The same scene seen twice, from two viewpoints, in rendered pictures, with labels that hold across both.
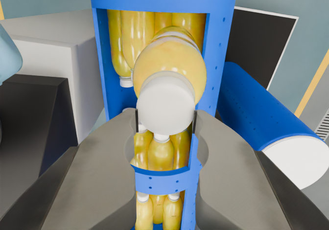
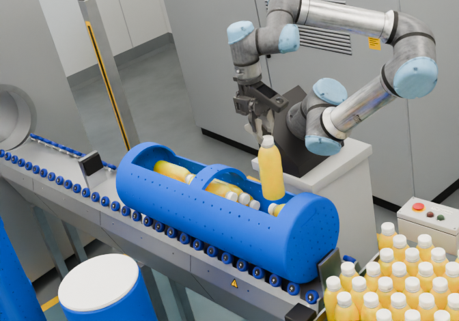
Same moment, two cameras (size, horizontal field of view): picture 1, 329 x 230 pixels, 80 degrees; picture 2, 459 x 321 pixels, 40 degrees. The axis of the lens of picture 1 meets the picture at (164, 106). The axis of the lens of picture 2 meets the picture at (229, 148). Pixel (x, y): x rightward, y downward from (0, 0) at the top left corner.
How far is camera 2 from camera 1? 1.80 m
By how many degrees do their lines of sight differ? 43
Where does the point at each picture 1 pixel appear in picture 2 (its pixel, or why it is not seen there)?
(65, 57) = (309, 182)
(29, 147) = (281, 137)
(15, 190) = not seen: hidden behind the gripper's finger
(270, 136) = (141, 284)
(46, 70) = (311, 173)
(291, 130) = (131, 298)
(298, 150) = (110, 288)
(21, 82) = (311, 158)
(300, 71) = not seen: outside the picture
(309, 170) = (78, 291)
